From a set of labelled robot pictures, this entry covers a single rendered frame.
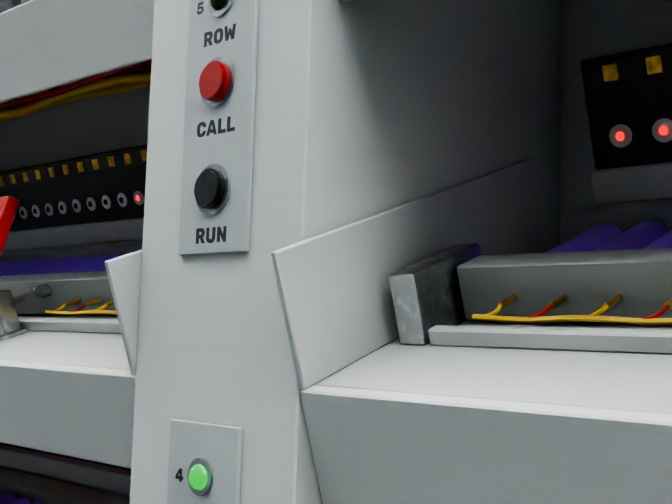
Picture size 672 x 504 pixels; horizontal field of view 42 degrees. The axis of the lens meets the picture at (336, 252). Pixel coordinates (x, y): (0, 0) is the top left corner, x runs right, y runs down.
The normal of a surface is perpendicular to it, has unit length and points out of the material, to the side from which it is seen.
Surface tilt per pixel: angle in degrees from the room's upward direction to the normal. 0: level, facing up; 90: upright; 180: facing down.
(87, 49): 109
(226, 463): 90
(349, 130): 90
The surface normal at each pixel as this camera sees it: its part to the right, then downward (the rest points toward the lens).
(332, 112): 0.76, -0.04
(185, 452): -0.66, -0.09
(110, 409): -0.62, 0.25
